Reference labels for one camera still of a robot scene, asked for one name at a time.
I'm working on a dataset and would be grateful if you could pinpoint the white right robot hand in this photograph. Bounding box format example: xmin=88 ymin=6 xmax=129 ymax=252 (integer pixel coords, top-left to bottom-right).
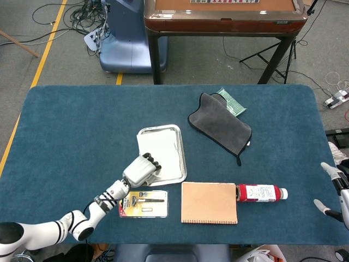
xmin=313 ymin=162 xmax=349 ymax=230

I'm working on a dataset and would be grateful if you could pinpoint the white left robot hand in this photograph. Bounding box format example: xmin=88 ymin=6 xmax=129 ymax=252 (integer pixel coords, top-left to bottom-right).
xmin=122 ymin=152 xmax=162 ymax=188

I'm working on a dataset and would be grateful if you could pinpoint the white tissue sheet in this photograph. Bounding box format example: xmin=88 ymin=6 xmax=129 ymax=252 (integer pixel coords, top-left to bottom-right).
xmin=136 ymin=128 xmax=180 ymax=180

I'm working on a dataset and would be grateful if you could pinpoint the silver metal tray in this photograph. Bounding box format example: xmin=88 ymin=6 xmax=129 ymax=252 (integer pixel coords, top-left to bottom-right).
xmin=136 ymin=124 xmax=188 ymax=187

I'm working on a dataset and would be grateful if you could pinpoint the yellow razor blister pack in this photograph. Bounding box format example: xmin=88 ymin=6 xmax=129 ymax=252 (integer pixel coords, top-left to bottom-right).
xmin=118 ymin=189 xmax=169 ymax=219

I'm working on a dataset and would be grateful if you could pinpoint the white sneaker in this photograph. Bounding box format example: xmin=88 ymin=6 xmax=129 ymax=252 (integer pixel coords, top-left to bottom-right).
xmin=328 ymin=141 xmax=349 ymax=164

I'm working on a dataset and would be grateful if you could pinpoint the black floor pedal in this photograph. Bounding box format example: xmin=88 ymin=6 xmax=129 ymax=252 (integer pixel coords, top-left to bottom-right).
xmin=325 ymin=128 xmax=349 ymax=148

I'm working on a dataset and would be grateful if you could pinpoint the brown spiral notebook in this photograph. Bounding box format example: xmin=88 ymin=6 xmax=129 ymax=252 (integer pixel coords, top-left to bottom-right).
xmin=180 ymin=182 xmax=239 ymax=225

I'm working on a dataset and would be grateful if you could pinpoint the blue felt table cover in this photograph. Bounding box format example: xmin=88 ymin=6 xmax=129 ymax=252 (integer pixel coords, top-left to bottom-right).
xmin=0 ymin=84 xmax=349 ymax=245

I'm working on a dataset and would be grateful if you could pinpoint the red label drink bottle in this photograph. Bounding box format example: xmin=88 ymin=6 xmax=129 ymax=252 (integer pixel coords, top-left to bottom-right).
xmin=235 ymin=183 xmax=289 ymax=203

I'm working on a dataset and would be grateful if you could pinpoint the blue grey robot torso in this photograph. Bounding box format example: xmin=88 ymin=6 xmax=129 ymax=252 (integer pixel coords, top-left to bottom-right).
xmin=113 ymin=243 xmax=232 ymax=262

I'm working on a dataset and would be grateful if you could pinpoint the grey microfibre towel black trim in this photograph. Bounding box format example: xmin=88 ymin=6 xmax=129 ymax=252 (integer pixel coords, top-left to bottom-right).
xmin=187 ymin=92 xmax=252 ymax=166

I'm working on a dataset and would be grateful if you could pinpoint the white plastic bag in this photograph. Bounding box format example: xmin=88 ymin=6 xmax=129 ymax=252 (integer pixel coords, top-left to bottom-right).
xmin=236 ymin=245 xmax=287 ymax=262

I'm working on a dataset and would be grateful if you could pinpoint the white power strip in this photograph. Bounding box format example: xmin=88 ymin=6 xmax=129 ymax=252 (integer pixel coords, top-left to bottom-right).
xmin=323 ymin=91 xmax=349 ymax=109

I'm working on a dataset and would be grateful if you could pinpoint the black bag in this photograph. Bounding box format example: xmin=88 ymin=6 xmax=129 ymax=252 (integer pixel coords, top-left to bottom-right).
xmin=43 ymin=243 xmax=95 ymax=262

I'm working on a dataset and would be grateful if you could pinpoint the green wipes packet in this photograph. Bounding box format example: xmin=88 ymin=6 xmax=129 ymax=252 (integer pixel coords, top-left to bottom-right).
xmin=216 ymin=87 xmax=248 ymax=117

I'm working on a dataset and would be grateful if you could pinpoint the blue machine base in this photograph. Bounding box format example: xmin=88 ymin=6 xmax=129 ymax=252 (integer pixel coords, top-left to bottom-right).
xmin=99 ymin=0 xmax=169 ymax=74

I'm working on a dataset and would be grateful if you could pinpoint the black tripod stand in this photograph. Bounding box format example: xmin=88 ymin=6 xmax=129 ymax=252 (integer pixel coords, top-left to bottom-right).
xmin=239 ymin=0 xmax=320 ymax=85

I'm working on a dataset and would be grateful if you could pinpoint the brown mahjong table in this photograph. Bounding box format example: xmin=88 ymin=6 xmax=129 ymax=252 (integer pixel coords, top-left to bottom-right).
xmin=143 ymin=0 xmax=309 ymax=85

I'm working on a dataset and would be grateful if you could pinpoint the wooden pole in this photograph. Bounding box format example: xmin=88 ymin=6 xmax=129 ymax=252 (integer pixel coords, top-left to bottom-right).
xmin=0 ymin=29 xmax=40 ymax=58

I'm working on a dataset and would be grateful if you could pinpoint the white face mahjong tile row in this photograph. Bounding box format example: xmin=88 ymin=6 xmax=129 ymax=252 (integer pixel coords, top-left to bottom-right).
xmin=190 ymin=0 xmax=260 ymax=4

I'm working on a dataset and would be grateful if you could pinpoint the white coiled cable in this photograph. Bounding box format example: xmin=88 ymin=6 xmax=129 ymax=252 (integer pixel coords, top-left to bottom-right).
xmin=325 ymin=70 xmax=349 ymax=91

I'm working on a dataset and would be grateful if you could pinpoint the black floor cable bundle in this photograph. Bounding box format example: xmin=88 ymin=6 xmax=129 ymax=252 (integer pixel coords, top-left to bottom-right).
xmin=32 ymin=0 xmax=110 ymax=57

